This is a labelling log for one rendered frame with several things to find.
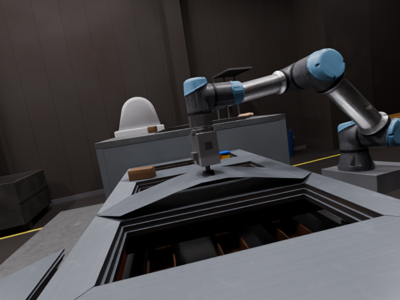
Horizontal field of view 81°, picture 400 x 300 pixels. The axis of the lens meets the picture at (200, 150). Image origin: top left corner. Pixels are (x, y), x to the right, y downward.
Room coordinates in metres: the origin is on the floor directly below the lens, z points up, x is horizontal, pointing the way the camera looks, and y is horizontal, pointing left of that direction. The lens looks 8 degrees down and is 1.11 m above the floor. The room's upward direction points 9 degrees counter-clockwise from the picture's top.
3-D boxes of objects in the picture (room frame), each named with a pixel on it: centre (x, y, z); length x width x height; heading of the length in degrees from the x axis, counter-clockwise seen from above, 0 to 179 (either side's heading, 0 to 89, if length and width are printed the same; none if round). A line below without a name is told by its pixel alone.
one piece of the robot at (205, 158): (0.75, 0.00, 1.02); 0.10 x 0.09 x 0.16; 107
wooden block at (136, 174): (1.12, 0.30, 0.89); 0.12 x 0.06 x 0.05; 83
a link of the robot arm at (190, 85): (0.75, -0.02, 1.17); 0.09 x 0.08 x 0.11; 108
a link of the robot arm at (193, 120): (0.75, -0.02, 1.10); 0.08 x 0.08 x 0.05
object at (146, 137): (1.86, 0.05, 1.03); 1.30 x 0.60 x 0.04; 99
